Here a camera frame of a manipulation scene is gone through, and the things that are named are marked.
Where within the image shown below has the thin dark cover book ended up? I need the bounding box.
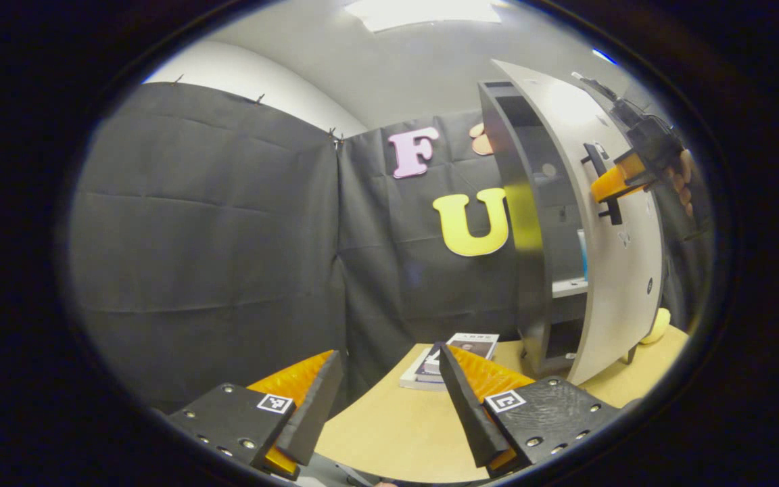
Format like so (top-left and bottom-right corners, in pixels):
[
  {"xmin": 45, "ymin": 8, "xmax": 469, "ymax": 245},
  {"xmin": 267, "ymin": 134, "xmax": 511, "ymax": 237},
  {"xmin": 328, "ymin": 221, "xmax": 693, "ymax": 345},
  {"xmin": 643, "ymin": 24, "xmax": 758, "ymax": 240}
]
[{"xmin": 415, "ymin": 344, "xmax": 446, "ymax": 384}]

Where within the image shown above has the grey cabinet shelf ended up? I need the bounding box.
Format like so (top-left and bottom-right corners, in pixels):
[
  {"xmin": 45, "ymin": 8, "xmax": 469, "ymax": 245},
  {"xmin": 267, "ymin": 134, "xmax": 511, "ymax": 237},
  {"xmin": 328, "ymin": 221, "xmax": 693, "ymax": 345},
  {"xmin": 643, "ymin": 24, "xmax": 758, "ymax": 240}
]
[{"xmin": 552, "ymin": 277, "xmax": 590, "ymax": 299}]

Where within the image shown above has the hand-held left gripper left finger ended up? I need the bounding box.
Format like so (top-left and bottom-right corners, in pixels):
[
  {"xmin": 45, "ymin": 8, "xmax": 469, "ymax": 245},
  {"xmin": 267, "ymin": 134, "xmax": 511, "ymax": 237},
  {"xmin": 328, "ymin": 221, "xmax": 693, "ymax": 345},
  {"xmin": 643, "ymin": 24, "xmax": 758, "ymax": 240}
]
[{"xmin": 163, "ymin": 350, "xmax": 344, "ymax": 481}]

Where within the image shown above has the white book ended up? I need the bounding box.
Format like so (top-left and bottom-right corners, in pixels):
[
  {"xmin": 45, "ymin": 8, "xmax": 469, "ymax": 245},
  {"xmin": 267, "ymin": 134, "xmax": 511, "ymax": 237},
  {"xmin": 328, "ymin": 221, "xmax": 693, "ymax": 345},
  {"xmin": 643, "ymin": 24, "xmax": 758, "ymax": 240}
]
[{"xmin": 400, "ymin": 346, "xmax": 446, "ymax": 392}]

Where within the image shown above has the grey cabinet door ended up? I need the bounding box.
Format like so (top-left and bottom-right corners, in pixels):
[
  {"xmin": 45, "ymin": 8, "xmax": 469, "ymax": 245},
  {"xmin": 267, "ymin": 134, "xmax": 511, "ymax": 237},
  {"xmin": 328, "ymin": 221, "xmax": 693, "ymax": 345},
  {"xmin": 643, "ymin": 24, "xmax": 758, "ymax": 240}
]
[{"xmin": 491, "ymin": 60, "xmax": 666, "ymax": 386}]

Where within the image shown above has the black backdrop cloth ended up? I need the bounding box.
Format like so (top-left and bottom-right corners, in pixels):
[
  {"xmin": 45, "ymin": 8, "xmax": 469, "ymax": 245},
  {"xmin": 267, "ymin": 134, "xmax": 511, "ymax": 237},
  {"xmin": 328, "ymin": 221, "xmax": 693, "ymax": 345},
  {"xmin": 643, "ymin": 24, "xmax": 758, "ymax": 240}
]
[{"xmin": 68, "ymin": 81, "xmax": 715, "ymax": 413}]

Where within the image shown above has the yellow plush object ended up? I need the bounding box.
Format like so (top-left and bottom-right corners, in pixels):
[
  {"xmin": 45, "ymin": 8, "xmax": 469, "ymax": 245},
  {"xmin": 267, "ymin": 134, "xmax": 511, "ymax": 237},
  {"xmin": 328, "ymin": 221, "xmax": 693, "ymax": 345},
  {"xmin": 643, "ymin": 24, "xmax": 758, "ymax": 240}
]
[{"xmin": 640, "ymin": 308, "xmax": 671, "ymax": 346}]

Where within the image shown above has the dark grey cabinet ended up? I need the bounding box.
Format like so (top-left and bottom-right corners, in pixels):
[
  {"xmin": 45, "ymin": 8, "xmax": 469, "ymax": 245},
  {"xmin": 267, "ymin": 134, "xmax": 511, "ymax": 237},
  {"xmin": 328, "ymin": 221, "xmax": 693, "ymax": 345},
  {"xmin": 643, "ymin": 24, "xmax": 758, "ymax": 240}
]
[{"xmin": 477, "ymin": 80, "xmax": 639, "ymax": 379}]

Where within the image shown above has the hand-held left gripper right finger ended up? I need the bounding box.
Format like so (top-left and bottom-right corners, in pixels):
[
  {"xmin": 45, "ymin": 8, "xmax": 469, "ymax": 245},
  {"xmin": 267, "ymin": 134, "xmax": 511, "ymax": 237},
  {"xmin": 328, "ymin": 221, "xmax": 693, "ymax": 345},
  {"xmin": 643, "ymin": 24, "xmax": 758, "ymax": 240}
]
[{"xmin": 438, "ymin": 343, "xmax": 623, "ymax": 480}]

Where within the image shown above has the black door handle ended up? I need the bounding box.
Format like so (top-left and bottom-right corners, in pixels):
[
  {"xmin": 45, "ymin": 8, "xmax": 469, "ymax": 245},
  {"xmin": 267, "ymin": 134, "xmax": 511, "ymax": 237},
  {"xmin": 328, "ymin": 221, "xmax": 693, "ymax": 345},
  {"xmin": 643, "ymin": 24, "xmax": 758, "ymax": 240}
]
[{"xmin": 580, "ymin": 141, "xmax": 625, "ymax": 226}]

